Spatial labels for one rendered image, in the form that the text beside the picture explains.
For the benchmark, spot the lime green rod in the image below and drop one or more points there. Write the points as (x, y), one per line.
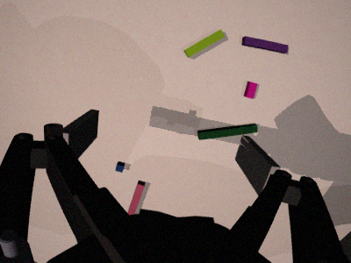
(204, 43)

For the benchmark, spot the small blue cube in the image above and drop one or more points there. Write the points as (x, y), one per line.
(120, 166)

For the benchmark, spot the purple rod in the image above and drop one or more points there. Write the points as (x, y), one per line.
(264, 44)

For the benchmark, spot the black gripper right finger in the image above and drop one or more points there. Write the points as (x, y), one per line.
(313, 236)

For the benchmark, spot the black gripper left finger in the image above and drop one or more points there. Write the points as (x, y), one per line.
(88, 208)

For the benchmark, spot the pink rod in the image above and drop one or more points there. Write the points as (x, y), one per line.
(136, 197)

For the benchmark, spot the small magenta block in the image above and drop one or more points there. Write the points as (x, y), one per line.
(250, 90)

